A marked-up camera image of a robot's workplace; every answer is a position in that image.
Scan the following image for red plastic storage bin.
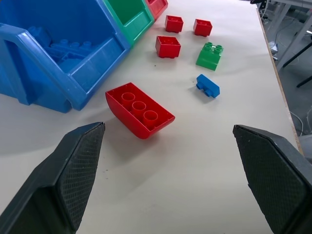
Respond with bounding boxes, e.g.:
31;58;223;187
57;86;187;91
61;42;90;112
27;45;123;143
145;0;169;20

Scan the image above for green plastic storage bin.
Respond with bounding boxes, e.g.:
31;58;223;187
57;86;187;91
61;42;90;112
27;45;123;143
102;0;155;47

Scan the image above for grey metal table frame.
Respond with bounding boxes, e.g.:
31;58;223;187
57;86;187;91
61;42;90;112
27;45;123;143
255;0;312;88

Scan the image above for red square brick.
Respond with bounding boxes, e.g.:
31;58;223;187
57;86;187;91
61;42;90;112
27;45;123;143
193;18;213;37
155;35;182;59
164;15;184;33

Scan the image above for small blue flat brick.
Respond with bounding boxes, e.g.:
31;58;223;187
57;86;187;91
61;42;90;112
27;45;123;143
195;74;220;98

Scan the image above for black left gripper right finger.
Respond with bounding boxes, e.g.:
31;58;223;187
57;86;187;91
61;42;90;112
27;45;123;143
232;124;312;234

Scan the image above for large curved red brick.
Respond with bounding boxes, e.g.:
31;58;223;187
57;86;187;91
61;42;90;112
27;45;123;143
105;82;176;140

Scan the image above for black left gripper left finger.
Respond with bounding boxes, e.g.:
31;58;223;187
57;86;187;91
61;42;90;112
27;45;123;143
0;121;106;234

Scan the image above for green sloped brick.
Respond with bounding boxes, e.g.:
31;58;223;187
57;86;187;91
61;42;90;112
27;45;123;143
195;42;224;72

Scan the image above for white cable on floor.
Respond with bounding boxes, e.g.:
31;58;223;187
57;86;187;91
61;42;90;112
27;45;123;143
290;111;312;136

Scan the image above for blue plastic storage bin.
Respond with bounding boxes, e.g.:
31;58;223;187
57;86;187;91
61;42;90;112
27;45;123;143
0;0;132;114

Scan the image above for blue bricks in bin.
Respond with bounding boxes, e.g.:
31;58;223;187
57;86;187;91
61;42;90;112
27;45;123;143
26;26;103;74

